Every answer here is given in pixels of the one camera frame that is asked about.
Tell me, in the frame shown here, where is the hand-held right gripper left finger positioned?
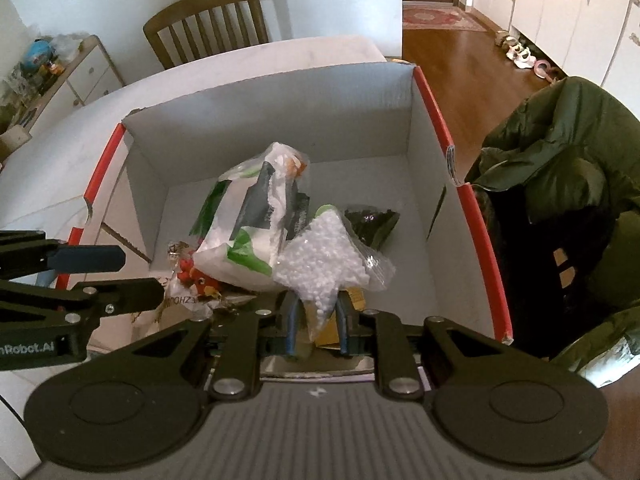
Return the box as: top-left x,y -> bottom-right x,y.
131,292 -> 302,402

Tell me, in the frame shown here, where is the brown cardboard box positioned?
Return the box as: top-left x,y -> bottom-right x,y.
0,127 -> 33,161

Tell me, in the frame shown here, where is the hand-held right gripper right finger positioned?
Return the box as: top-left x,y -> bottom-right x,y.
335,295 -> 507,402

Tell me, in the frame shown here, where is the yellow small box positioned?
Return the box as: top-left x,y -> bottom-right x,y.
305,285 -> 368,348

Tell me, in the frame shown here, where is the green padded chair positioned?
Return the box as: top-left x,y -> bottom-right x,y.
465,76 -> 640,388

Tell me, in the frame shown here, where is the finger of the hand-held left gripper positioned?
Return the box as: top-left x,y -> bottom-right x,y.
0,230 -> 126,281
0,277 -> 166,328

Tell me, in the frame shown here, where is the white cupboard unit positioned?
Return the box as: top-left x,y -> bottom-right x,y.
470,0 -> 640,91

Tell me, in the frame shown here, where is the white sideboard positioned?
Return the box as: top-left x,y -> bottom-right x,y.
0,35 -> 126,133

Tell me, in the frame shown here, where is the wooden chair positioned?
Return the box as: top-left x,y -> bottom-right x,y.
142,0 -> 271,70

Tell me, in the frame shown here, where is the red cardboard box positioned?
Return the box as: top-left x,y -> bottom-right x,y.
70,60 -> 515,376

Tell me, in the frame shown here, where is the dark toy with keyring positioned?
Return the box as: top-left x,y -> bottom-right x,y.
344,204 -> 402,251

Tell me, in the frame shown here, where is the white wet wipes pack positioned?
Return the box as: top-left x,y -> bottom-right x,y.
192,160 -> 301,293

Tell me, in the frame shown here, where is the clear bag of foam beads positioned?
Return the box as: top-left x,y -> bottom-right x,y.
272,212 -> 396,343

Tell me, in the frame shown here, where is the patterned rug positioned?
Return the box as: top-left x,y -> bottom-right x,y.
402,4 -> 488,32

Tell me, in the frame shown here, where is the clear bag with orange piece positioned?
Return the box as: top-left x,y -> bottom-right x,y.
260,142 -> 311,196

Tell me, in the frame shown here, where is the silver snack packet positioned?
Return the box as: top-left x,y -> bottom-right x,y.
130,280 -> 256,336

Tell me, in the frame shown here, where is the blue globe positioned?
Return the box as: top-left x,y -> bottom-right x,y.
25,40 -> 53,66

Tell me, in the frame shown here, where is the white shoe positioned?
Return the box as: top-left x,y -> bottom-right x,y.
505,42 -> 536,68

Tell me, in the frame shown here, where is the red toy keychain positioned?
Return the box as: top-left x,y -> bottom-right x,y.
177,255 -> 226,303

